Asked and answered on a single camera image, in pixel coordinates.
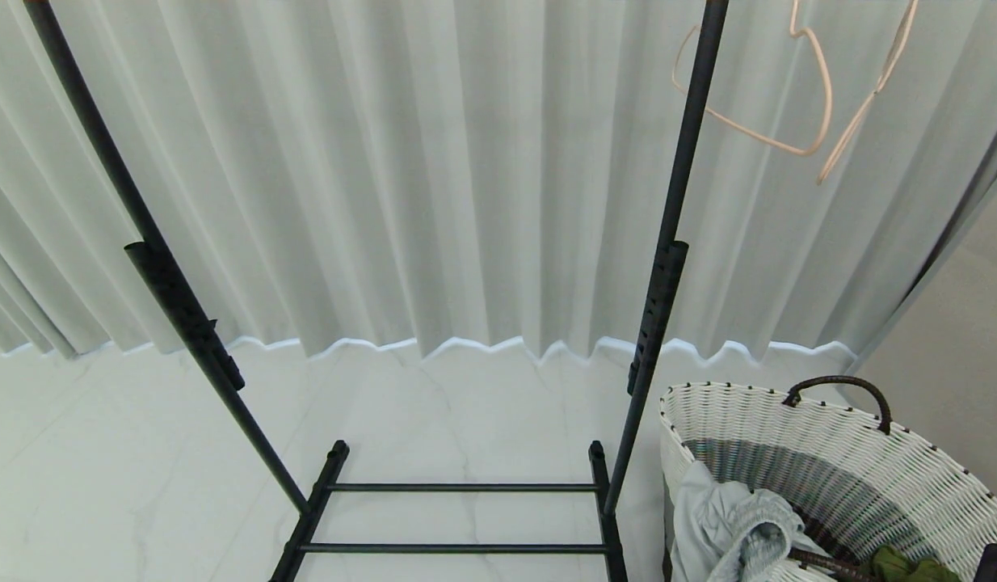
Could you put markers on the pale grey shorts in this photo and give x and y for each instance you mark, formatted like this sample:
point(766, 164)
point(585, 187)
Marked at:
point(717, 517)

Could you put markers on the black clothes rack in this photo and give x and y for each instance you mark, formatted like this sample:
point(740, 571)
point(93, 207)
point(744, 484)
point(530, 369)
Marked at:
point(466, 487)

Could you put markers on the green long-sleeved shirt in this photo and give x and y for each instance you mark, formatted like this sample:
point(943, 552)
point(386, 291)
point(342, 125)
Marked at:
point(894, 566)

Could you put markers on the white laundry basket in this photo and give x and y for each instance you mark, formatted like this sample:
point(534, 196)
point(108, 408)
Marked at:
point(910, 477)

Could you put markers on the pink clothes hanger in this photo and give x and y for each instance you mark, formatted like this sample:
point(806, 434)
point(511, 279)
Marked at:
point(828, 105)
point(874, 91)

